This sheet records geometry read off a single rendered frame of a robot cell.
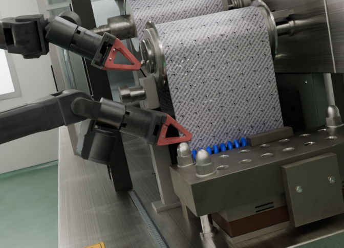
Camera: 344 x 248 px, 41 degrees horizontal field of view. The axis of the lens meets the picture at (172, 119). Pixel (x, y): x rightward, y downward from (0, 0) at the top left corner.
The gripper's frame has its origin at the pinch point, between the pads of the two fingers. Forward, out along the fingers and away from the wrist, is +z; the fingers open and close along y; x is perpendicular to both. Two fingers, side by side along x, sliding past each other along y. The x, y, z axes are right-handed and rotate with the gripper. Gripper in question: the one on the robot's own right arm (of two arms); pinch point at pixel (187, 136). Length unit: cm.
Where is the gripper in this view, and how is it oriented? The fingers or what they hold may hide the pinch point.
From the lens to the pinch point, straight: 98.2
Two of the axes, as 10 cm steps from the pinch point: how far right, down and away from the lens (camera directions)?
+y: 2.3, 1.0, -9.7
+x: 2.9, -9.6, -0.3
